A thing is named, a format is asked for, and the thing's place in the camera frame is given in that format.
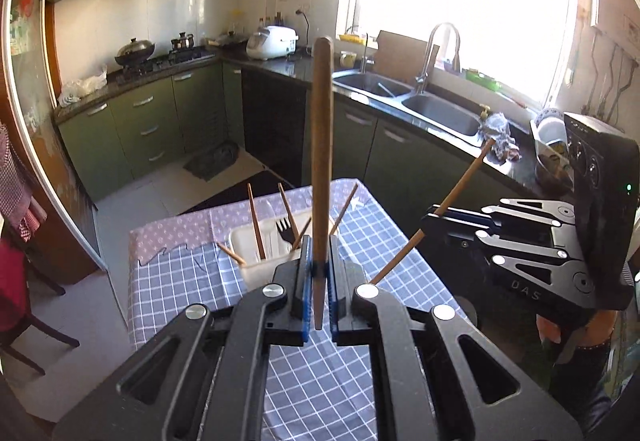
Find wall pipes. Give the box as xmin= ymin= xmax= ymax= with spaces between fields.
xmin=582 ymin=28 xmax=640 ymax=122

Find blue checked tablecloth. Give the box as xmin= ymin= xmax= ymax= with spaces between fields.
xmin=129 ymin=178 xmax=481 ymax=441

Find black gas stove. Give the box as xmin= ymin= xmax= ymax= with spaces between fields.
xmin=112 ymin=46 xmax=217 ymax=77

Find white plastic bag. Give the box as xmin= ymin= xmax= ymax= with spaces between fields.
xmin=59 ymin=66 xmax=109 ymax=108

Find black plastic fork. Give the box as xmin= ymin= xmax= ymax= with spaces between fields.
xmin=275 ymin=216 xmax=297 ymax=252

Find pan with glass lid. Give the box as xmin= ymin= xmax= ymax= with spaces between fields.
xmin=207 ymin=30 xmax=249 ymax=48

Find steel double sink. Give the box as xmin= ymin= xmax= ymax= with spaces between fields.
xmin=332 ymin=71 xmax=483 ymax=140

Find brown cutting board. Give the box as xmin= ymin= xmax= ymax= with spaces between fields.
xmin=376 ymin=30 xmax=441 ymax=83

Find frosted glass sliding door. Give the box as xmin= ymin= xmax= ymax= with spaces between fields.
xmin=0 ymin=0 xmax=109 ymax=273

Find crumpled grey rag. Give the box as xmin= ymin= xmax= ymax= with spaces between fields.
xmin=477 ymin=114 xmax=522 ymax=165

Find thick brown single chopstick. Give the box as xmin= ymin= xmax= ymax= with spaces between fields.
xmin=309 ymin=36 xmax=335 ymax=332

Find tall steel faucet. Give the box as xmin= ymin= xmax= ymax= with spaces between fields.
xmin=415 ymin=22 xmax=462 ymax=94

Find red checked cloth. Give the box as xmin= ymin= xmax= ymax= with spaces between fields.
xmin=0 ymin=124 xmax=44 ymax=243

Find black built-in appliance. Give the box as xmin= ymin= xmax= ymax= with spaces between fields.
xmin=241 ymin=68 xmax=306 ymax=187

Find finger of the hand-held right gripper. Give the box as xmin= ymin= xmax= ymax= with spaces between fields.
xmin=474 ymin=229 xmax=597 ymax=303
xmin=421 ymin=199 xmax=577 ymax=235

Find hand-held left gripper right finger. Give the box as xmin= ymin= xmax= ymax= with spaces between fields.
xmin=325 ymin=235 xmax=584 ymax=441

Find white plastic utensil bin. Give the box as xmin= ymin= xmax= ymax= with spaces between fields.
xmin=229 ymin=215 xmax=347 ymax=295

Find thin brown single chopstick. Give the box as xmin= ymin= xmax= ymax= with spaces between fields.
xmin=369 ymin=137 xmax=497 ymax=285

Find grey floor mat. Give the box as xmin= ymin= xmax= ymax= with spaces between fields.
xmin=182 ymin=141 xmax=241 ymax=182

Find small water tap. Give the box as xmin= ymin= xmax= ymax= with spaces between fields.
xmin=361 ymin=32 xmax=376 ymax=72

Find green cabinet with drawers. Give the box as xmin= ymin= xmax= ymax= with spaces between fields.
xmin=55 ymin=61 xmax=246 ymax=202

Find set of wooden chopsticks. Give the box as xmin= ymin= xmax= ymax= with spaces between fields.
xmin=217 ymin=181 xmax=360 ymax=267

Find purple patterned tablecloth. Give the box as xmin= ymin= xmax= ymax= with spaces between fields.
xmin=129 ymin=178 xmax=374 ymax=267

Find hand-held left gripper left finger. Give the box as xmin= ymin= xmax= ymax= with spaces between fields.
xmin=52 ymin=235 xmax=315 ymax=441

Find person's right hand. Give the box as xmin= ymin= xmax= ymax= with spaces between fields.
xmin=536 ymin=309 xmax=619 ymax=348

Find green sink cabinet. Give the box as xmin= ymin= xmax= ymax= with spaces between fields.
xmin=240 ymin=68 xmax=571 ymax=233

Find white rice cooker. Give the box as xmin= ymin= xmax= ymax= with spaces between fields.
xmin=246 ymin=25 xmax=300 ymax=61

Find dark chair with red cushion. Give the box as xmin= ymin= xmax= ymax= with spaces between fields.
xmin=0 ymin=236 xmax=81 ymax=375

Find black wok with lid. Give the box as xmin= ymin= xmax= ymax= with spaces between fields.
xmin=115 ymin=37 xmax=157 ymax=68

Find person's dark pants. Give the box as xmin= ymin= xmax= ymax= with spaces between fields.
xmin=550 ymin=311 xmax=640 ymax=441

